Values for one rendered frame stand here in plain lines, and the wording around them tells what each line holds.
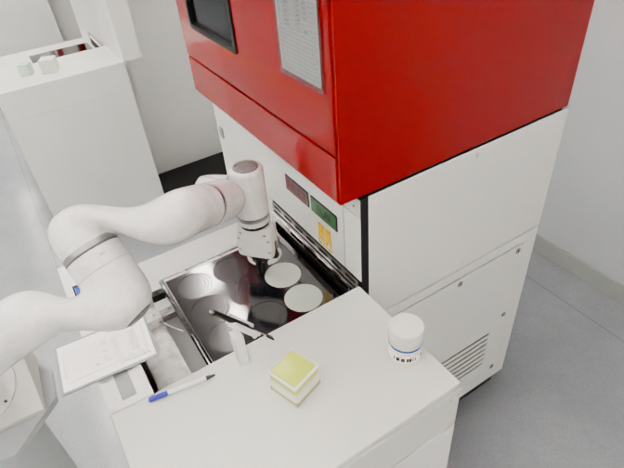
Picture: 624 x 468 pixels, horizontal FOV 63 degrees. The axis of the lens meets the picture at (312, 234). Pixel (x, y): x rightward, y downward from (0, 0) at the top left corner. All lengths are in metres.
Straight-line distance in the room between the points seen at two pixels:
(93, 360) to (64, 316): 0.35
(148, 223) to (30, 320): 0.24
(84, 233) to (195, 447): 0.45
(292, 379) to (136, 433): 0.32
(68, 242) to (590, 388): 2.05
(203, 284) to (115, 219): 0.58
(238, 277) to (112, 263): 0.58
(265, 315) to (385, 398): 0.41
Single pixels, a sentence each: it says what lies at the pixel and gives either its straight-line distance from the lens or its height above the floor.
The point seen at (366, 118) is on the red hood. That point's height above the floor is 1.41.
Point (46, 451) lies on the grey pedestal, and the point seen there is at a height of 0.64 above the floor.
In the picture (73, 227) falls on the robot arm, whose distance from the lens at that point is 0.93.
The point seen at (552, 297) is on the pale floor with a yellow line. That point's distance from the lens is 2.75.
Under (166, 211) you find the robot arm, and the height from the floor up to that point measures 1.37.
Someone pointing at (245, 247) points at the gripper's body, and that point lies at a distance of 1.36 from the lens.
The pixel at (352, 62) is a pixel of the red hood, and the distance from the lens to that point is 0.97.
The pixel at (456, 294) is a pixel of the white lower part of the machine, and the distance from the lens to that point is 1.63.
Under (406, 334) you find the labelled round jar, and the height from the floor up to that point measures 1.06.
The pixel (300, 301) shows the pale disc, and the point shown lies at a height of 0.90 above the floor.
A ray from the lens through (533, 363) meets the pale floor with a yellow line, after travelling 2.45.
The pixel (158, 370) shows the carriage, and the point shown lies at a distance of 1.31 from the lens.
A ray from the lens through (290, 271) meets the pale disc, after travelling 1.43.
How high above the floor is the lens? 1.86
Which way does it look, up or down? 39 degrees down
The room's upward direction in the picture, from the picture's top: 5 degrees counter-clockwise
